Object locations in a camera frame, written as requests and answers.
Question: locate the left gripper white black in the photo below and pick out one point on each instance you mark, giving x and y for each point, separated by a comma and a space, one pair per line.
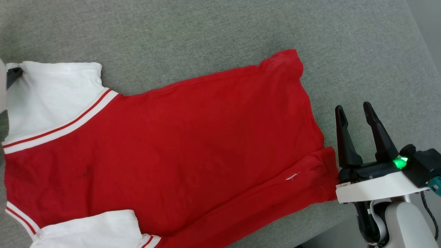
2, 86

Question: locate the red white basketball jersey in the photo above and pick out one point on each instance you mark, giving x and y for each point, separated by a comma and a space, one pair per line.
189, 144

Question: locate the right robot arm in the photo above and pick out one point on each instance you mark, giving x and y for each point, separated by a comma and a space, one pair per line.
403, 224

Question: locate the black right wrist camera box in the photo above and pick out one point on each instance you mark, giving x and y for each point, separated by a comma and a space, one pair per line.
422, 165

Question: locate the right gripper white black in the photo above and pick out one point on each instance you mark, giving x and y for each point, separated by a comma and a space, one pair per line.
375, 187

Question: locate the grey fabric sofa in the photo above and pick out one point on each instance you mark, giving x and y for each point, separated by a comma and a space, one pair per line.
172, 34

